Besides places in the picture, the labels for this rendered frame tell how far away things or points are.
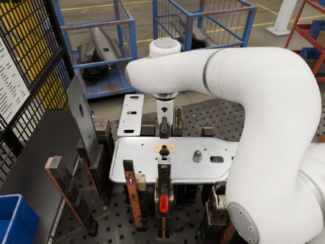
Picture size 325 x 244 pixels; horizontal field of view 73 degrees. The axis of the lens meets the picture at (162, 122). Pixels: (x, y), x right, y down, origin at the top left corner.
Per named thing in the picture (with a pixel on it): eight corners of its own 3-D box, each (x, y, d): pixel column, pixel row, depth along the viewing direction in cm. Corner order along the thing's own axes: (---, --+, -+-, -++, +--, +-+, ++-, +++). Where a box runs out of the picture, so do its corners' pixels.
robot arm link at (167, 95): (179, 94, 64) (178, 101, 66) (177, 77, 70) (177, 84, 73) (150, 93, 64) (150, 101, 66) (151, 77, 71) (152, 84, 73)
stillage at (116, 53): (72, 62, 337) (50, -8, 271) (124, 54, 354) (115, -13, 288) (73, 112, 255) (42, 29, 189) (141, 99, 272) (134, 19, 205)
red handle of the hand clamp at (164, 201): (170, 178, 72) (172, 205, 56) (170, 184, 72) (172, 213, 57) (157, 178, 72) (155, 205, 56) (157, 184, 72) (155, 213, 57)
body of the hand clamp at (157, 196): (170, 224, 97) (173, 182, 72) (170, 241, 92) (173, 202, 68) (156, 224, 97) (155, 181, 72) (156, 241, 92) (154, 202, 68)
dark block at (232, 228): (226, 236, 93) (256, 185, 64) (229, 255, 88) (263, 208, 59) (214, 236, 93) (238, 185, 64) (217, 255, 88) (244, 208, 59)
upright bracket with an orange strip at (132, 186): (143, 228, 96) (133, 159, 61) (143, 231, 95) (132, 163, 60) (137, 228, 96) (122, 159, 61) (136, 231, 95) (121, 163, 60)
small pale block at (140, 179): (150, 219, 99) (145, 173, 73) (149, 226, 96) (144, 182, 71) (141, 219, 99) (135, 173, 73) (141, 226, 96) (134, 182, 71)
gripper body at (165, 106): (177, 100, 65) (175, 127, 73) (176, 81, 73) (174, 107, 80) (152, 100, 65) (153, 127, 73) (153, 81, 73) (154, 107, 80)
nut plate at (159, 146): (174, 144, 90) (174, 143, 90) (174, 152, 88) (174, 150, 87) (154, 144, 90) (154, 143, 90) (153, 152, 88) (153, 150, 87)
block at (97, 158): (114, 182, 112) (103, 144, 91) (110, 205, 103) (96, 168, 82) (108, 182, 112) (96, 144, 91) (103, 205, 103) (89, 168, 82)
